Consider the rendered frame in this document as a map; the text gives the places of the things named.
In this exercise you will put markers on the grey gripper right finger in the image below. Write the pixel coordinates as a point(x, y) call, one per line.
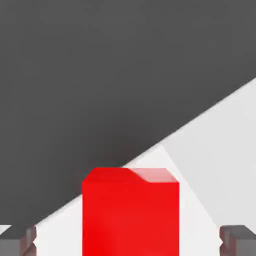
point(240, 245)

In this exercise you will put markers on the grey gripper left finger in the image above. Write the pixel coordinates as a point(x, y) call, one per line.
point(14, 245)

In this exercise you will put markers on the small red cube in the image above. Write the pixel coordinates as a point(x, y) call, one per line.
point(130, 216)

